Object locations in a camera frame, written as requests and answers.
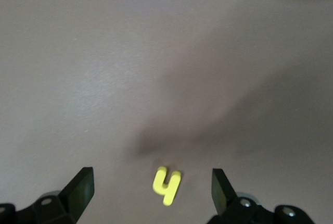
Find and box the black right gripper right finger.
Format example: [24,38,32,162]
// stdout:
[208,168,315,224]

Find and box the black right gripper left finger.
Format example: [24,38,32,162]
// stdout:
[0,167,95,224]

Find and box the yellow foam letter h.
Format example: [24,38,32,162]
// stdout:
[152,166,182,206]

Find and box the brown table cover sheet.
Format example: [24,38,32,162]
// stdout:
[0,0,333,224]

